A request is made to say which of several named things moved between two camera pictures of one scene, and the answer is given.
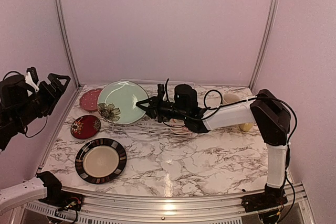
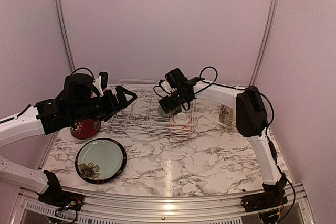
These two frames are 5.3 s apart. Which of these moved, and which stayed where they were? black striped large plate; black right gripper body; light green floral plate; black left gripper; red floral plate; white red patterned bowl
Moved: black right gripper body; black left gripper; light green floral plate
Stayed: red floral plate; white red patterned bowl; black striped large plate
